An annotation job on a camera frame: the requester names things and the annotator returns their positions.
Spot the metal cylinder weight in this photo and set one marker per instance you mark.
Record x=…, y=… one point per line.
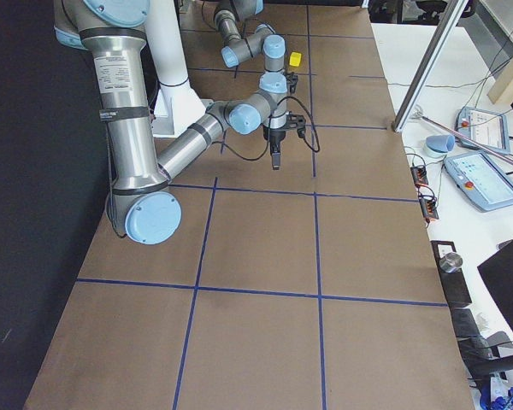
x=450, y=262

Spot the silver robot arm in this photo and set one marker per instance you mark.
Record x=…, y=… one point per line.
x=264, y=40
x=140, y=205

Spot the far teach pendant tablet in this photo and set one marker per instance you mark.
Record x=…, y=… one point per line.
x=477, y=115

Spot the near teach pendant tablet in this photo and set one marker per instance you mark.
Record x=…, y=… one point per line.
x=481, y=180

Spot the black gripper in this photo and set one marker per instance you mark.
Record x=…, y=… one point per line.
x=291, y=81
x=273, y=136

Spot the teach pendant tablet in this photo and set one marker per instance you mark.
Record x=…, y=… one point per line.
x=477, y=115
x=481, y=180

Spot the aluminium frame post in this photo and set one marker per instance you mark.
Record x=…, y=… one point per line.
x=453, y=12

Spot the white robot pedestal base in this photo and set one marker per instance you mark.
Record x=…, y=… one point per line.
x=177, y=105

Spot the yellow wooden block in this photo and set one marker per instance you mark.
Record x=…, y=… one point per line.
x=295, y=59

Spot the black orange connector block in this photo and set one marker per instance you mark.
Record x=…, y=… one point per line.
x=419, y=175

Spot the wooden board leaning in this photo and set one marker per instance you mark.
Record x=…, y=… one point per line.
x=511, y=64

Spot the black box under cylinder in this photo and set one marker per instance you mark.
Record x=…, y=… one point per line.
x=453, y=284

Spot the thin metal rod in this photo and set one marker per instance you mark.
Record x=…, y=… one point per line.
x=488, y=137

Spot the light blue joint cap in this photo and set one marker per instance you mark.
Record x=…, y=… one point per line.
x=442, y=144

